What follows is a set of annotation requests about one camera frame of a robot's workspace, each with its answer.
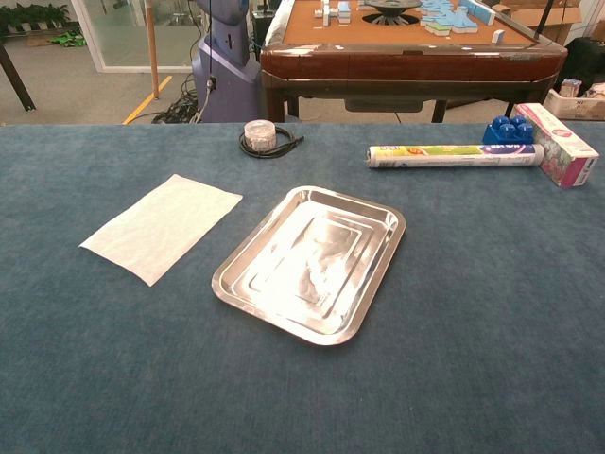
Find white paper sheet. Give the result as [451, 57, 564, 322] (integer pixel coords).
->
[78, 173, 244, 288]

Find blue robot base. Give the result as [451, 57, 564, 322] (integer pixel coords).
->
[190, 0, 263, 123]

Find stainless steel tray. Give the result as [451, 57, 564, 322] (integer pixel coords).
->
[211, 184, 407, 347]

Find small round white jar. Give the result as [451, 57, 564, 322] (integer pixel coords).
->
[243, 119, 277, 151]

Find cling film roll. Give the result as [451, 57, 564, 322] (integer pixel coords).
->
[364, 144, 546, 170]

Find blue table cloth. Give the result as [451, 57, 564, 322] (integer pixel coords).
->
[0, 121, 605, 454]

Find brown wooden mahjong table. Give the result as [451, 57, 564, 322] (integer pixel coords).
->
[259, 0, 569, 124]

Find small mahjong tile group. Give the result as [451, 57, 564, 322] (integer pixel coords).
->
[314, 0, 354, 25]

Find blue toy brick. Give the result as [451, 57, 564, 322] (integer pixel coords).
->
[481, 115, 536, 146]

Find wooden pole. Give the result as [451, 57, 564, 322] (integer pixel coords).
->
[145, 0, 161, 100]

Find blue mahjong tile cluster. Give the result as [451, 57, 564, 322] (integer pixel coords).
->
[419, 0, 496, 38]

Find pink white carton box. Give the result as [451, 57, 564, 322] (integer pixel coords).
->
[513, 102, 600, 189]

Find white framed glass partition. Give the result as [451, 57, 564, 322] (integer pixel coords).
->
[70, 0, 205, 75]

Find white plastic crate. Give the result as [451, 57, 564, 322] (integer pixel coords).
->
[543, 87, 605, 121]

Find green item on floor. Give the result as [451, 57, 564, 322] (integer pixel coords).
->
[50, 28, 87, 48]

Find black tripod stand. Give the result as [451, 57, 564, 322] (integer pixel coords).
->
[533, 0, 555, 42]

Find black table leg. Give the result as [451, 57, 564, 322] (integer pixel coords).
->
[0, 42, 37, 113]

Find black bulky object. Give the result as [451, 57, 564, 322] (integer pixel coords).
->
[550, 36, 605, 96]

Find brown cardboard box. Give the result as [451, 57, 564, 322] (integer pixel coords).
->
[500, 0, 583, 46]

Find row of potted plants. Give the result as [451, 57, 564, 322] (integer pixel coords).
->
[0, 3, 71, 37]

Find coiled black cable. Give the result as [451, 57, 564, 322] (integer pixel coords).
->
[238, 126, 305, 160]

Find tangled black floor cables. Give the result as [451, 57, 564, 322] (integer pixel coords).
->
[150, 73, 209, 125]

